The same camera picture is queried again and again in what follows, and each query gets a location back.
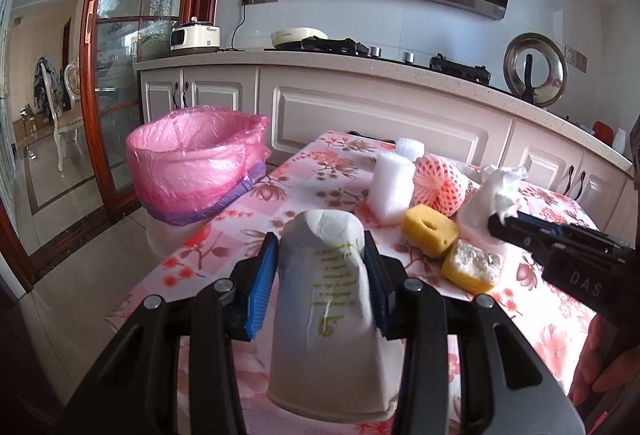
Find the cardboard boxes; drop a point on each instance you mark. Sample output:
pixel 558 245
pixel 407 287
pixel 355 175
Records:
pixel 27 125

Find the red container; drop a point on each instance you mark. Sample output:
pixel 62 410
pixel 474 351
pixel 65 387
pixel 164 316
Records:
pixel 603 132

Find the black gas stove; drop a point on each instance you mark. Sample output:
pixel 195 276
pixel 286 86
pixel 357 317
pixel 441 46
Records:
pixel 460 67

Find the pink foam fruit net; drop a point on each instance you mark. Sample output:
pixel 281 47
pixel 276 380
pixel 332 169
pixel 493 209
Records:
pixel 442 187

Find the yellow sponge with white face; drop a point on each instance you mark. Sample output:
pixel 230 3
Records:
pixel 472 267

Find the white rice cooker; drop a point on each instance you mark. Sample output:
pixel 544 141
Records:
pixel 195 37

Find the white kitchen cabinet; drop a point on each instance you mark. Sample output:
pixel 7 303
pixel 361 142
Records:
pixel 380 105

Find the wooden framed glass door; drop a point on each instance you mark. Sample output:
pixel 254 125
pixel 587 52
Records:
pixel 92 65

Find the metal stove knob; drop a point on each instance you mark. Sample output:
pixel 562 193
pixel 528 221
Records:
pixel 374 51
pixel 410 56

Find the dark cloth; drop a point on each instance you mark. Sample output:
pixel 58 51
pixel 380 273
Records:
pixel 46 82

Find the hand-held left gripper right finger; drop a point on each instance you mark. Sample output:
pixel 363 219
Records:
pixel 379 300

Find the white round electric cooker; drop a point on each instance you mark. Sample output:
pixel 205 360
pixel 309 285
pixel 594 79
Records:
pixel 297 36

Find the pink bag lined trash bin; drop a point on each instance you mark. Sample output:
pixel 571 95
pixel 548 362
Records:
pixel 185 175

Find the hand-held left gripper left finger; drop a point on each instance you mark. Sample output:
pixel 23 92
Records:
pixel 260 290

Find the white paper cup green print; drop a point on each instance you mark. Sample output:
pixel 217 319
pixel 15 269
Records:
pixel 320 315

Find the person's right hand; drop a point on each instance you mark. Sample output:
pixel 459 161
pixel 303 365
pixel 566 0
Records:
pixel 615 380

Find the metal pan lid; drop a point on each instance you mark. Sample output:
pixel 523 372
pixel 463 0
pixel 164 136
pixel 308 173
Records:
pixel 547 75

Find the white foam slab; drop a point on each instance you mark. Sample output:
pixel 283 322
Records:
pixel 391 187

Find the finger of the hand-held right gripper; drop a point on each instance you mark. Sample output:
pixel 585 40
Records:
pixel 520 240
pixel 565 231

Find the white tissue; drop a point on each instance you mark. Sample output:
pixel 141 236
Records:
pixel 507 192

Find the white carved chair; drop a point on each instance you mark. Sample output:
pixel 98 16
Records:
pixel 67 115

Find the white plastic packet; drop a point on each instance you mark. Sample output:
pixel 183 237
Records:
pixel 477 220

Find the small wall outlet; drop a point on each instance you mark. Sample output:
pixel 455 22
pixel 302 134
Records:
pixel 576 57

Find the white foam block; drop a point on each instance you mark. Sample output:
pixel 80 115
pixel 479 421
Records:
pixel 411 147

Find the pink floral tablecloth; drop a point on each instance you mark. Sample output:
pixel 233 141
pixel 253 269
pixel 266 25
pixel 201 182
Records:
pixel 320 180

